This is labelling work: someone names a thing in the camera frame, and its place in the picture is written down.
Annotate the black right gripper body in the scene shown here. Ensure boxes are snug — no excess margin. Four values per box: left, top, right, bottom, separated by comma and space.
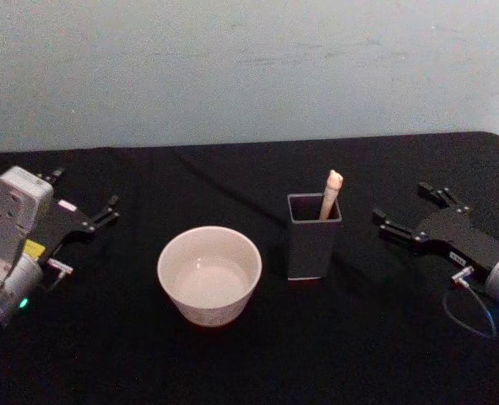
414, 209, 499, 284

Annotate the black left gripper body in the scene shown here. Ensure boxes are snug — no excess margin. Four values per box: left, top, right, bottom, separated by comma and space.
23, 197, 97, 271

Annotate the pale wooden stick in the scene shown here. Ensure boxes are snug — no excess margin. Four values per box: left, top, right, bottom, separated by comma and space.
318, 169, 344, 221

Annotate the dark square pen holder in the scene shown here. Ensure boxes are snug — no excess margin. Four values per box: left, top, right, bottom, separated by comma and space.
286, 192, 344, 283

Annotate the white ceramic bowl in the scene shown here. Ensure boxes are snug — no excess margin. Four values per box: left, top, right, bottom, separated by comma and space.
156, 225, 263, 328

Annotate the black table cloth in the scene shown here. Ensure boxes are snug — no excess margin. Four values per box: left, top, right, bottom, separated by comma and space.
0, 131, 499, 405

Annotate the right gripper dark cable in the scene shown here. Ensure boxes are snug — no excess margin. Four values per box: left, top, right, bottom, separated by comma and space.
442, 265, 499, 339

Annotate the pale wall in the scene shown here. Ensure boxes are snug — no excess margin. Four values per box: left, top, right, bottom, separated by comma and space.
0, 0, 499, 154

